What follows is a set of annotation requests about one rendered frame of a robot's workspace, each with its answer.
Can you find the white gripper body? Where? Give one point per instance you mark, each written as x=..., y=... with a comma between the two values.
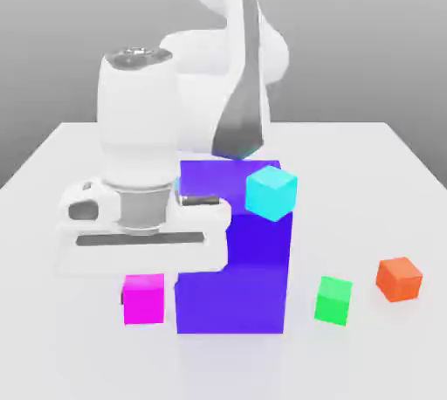
x=139, y=256

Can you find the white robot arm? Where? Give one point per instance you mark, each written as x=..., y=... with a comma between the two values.
x=138, y=120

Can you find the small magenta cube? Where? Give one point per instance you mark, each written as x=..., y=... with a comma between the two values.
x=144, y=300

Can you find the small cyan cube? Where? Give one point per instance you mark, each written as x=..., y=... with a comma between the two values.
x=271, y=194

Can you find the small green cube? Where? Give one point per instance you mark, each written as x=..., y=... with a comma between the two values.
x=332, y=302

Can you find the small orange cube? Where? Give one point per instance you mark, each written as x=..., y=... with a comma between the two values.
x=398, y=279

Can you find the large purple box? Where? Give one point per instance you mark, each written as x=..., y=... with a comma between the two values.
x=258, y=267

